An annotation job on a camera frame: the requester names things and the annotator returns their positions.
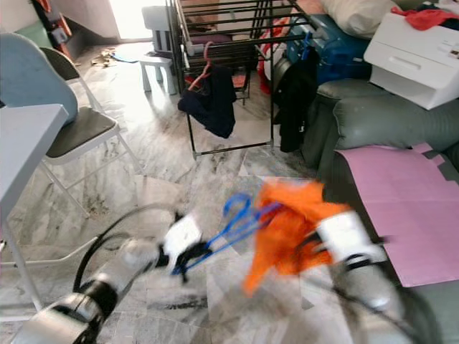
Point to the orange shirt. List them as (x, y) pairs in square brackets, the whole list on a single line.
[(287, 236)]

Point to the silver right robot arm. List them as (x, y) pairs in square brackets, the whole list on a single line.
[(373, 297)]

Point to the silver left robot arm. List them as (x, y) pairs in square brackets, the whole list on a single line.
[(107, 283)]

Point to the pink hanger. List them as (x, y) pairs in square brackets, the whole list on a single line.
[(201, 75)]

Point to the pink foam mat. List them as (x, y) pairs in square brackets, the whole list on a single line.
[(401, 208)]

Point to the black garment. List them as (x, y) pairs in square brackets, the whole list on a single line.
[(295, 107)]

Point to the dark navy garment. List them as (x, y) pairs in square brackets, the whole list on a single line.
[(215, 107)]

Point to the grey folding chair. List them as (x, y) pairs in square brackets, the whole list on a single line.
[(86, 132)]

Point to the white folding table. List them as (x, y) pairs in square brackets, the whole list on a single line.
[(29, 158)]

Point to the black metal drying rack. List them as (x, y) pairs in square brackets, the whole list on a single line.
[(181, 72)]

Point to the pale plastic child chair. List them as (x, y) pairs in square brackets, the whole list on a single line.
[(158, 72)]

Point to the blue plastic box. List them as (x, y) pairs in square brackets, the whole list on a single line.
[(344, 54)]

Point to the white drawer unit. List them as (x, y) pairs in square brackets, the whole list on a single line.
[(412, 61)]

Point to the blue door mat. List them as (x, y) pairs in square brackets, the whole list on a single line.
[(120, 59)]

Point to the blue chair back cover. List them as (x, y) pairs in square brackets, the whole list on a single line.
[(36, 75)]

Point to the beige pillow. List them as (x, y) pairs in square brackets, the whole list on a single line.
[(358, 14)]

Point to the red garment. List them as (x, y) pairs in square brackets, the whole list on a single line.
[(423, 18)]

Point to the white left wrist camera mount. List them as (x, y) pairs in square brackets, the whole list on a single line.
[(183, 235)]

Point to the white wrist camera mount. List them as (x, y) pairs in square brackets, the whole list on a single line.
[(183, 235), (348, 236)]

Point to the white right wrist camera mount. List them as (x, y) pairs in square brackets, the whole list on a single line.
[(348, 236)]

